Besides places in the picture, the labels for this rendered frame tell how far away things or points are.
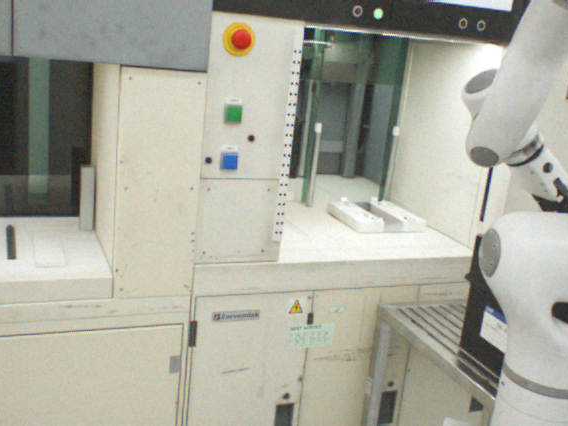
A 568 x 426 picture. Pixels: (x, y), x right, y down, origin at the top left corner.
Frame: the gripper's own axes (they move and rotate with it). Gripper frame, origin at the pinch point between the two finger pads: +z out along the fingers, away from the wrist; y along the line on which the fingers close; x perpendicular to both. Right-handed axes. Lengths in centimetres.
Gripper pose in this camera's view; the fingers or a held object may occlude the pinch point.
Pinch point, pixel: (557, 208)
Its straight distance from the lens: 140.6
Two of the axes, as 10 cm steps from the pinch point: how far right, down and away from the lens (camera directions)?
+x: -7.3, 6.8, -0.7
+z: 5.8, 6.8, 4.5
